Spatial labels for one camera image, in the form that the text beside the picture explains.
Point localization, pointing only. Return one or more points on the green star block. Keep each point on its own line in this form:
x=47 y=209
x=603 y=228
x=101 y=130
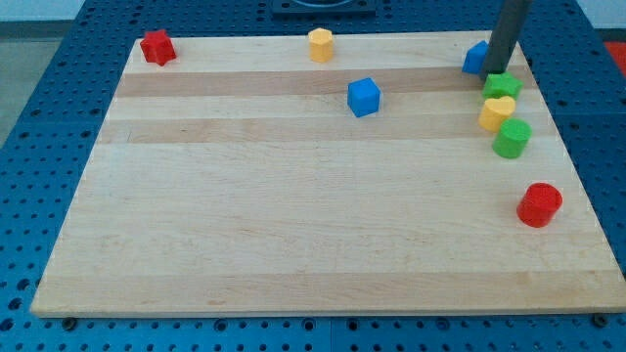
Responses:
x=501 y=85

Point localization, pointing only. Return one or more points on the yellow heart block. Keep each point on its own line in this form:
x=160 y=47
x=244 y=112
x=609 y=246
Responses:
x=495 y=111

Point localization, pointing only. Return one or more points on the red star block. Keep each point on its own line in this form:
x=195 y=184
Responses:
x=157 y=47

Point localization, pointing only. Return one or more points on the wooden board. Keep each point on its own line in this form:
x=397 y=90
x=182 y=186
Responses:
x=236 y=181

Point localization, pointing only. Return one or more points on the blue cube block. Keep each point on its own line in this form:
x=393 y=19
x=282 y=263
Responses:
x=363 y=97

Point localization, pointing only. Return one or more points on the yellow hexagon block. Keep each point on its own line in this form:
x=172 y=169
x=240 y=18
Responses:
x=321 y=45

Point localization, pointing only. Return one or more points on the blue block behind rod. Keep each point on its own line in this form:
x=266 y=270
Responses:
x=474 y=58

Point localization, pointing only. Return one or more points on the green cylinder block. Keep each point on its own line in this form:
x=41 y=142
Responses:
x=512 y=138

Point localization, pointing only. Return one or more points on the red cylinder block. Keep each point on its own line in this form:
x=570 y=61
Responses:
x=539 y=205

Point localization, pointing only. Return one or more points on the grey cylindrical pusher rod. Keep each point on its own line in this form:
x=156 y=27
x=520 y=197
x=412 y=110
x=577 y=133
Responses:
x=504 y=37

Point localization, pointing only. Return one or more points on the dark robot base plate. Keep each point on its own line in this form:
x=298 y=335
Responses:
x=323 y=7

